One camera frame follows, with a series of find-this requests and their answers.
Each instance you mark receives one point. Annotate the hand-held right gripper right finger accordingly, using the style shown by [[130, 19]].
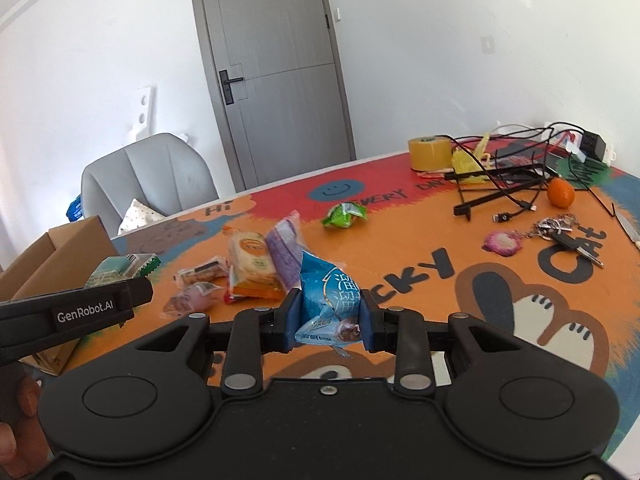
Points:
[[367, 320]]

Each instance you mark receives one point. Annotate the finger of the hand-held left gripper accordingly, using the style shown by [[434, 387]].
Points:
[[137, 292]]

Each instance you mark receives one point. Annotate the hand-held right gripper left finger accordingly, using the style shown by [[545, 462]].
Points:
[[295, 320]]

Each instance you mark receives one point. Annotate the pale green biscuit packet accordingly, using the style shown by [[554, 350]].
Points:
[[120, 267]]

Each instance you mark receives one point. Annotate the light blue snack packet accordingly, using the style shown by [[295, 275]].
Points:
[[330, 305]]

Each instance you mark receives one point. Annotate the clear pink snack packet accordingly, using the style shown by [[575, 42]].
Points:
[[192, 299]]

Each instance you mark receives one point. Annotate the purple snack packet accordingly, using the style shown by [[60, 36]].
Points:
[[285, 255]]

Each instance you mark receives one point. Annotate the clear red snack packet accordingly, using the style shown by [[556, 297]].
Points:
[[200, 271]]

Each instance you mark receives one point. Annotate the brown cardboard box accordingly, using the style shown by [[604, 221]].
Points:
[[65, 250]]

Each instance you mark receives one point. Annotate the orange red bread packet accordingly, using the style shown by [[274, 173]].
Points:
[[252, 260]]

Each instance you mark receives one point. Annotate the bright green snack packet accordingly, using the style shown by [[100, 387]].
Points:
[[345, 215]]

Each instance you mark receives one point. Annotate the person's left hand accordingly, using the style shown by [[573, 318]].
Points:
[[20, 452]]

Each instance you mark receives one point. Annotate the dotted white pillow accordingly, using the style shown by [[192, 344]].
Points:
[[140, 217]]

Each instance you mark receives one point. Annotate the colourful cat table mat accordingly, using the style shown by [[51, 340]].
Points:
[[400, 250]]

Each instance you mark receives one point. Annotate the blue plastic bag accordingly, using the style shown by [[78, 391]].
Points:
[[75, 207]]

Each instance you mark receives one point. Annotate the grey chair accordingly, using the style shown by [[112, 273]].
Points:
[[165, 170]]

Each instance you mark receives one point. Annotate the yellow tape roll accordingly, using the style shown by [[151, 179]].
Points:
[[427, 155]]

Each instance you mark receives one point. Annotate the black metal stand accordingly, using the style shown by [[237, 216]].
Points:
[[500, 197]]

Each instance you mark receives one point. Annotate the white foam board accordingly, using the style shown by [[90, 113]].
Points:
[[142, 110]]

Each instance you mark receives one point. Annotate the yellow plastic bag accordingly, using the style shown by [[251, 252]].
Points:
[[470, 160]]

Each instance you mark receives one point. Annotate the bunch of keys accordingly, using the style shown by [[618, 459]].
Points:
[[565, 237]]

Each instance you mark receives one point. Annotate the orange fruit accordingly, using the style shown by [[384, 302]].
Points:
[[560, 193]]

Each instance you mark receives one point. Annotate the grey door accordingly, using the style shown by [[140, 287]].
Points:
[[280, 60]]

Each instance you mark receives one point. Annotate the black charger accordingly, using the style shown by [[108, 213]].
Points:
[[590, 142]]

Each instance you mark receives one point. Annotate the white power strip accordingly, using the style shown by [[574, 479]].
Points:
[[607, 155]]

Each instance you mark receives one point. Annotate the white wall outlet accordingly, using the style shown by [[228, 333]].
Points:
[[487, 45]]

